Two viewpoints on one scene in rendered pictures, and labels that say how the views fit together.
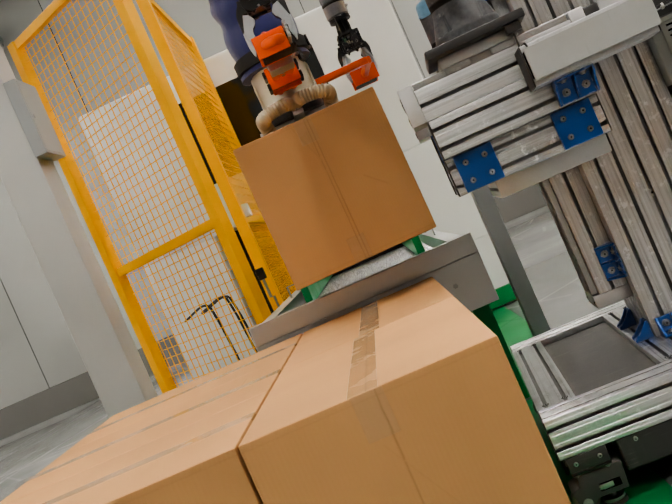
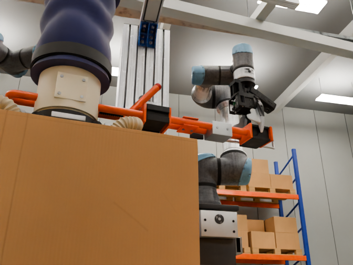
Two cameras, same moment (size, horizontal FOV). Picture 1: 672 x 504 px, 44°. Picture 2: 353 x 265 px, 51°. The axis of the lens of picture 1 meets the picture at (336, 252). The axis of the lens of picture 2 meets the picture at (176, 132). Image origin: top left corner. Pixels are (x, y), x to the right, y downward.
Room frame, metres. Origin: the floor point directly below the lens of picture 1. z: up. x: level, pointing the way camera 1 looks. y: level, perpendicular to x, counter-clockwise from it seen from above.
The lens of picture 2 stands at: (2.52, 0.90, 0.71)
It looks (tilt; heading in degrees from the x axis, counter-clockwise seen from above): 24 degrees up; 249
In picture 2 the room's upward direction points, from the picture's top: straight up
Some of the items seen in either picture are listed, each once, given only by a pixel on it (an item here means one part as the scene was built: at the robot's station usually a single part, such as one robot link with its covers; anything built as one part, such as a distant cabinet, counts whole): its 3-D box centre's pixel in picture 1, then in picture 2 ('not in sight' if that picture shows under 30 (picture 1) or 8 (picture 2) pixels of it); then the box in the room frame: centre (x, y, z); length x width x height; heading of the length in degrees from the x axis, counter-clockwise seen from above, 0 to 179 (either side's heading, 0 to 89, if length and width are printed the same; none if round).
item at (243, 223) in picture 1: (251, 208); not in sight; (4.23, 0.30, 1.05); 1.17 x 0.10 x 2.10; 177
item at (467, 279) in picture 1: (377, 323); not in sight; (2.44, -0.03, 0.48); 0.70 x 0.03 x 0.15; 87
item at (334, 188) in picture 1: (334, 195); (53, 226); (2.47, -0.06, 0.87); 0.60 x 0.40 x 0.40; 0
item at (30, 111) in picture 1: (35, 120); not in sight; (3.23, 0.85, 1.62); 0.20 x 0.05 x 0.30; 177
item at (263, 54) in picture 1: (271, 46); (255, 135); (1.88, -0.05, 1.20); 0.08 x 0.07 x 0.05; 0
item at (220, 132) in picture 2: (279, 61); (218, 132); (2.02, -0.06, 1.19); 0.07 x 0.07 x 0.04; 0
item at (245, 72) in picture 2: not in sight; (245, 78); (1.90, -0.06, 1.42); 0.08 x 0.08 x 0.05
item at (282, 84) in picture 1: (283, 76); (153, 119); (2.23, -0.06, 1.20); 0.10 x 0.08 x 0.06; 90
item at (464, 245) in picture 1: (362, 290); not in sight; (2.44, -0.03, 0.58); 0.70 x 0.03 x 0.06; 87
